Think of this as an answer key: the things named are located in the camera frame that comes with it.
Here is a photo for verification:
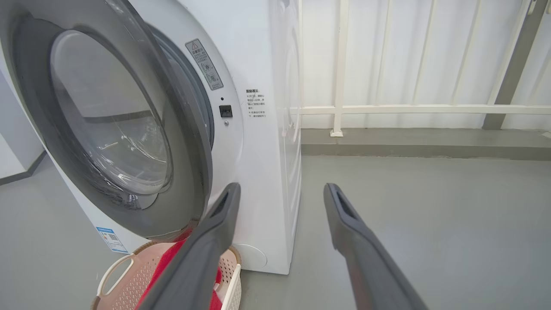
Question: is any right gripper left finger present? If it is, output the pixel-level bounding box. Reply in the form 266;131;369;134
138;182;241;310

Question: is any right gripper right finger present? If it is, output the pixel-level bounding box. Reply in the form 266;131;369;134
323;183;429;310

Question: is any red cloth garment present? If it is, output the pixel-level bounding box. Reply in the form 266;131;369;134
135;228;223;310

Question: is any black round washing machine door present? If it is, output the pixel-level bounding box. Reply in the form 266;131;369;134
0;0;214;242

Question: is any cream perforated laundry basket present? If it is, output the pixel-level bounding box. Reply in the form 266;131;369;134
91;240;242;310

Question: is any grey rubber door gasket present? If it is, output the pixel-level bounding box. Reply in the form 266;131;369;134
149;27;215;151

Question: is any white front-load washing machine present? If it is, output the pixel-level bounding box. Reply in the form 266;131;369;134
0;0;302;275

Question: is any round white filter cover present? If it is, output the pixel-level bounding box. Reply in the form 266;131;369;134
235;244;268;271

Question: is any blue energy label sticker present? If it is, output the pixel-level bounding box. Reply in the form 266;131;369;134
95;226;129;254

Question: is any printed text notice label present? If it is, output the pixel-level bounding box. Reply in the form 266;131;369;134
245;88;267;119

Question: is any grey warning sticker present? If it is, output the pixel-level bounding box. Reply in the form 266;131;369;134
185;39;224;91

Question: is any white metal railing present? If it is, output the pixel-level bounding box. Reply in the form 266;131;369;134
291;0;551;138

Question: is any grey metal post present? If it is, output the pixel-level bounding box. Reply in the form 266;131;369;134
482;0;550;130

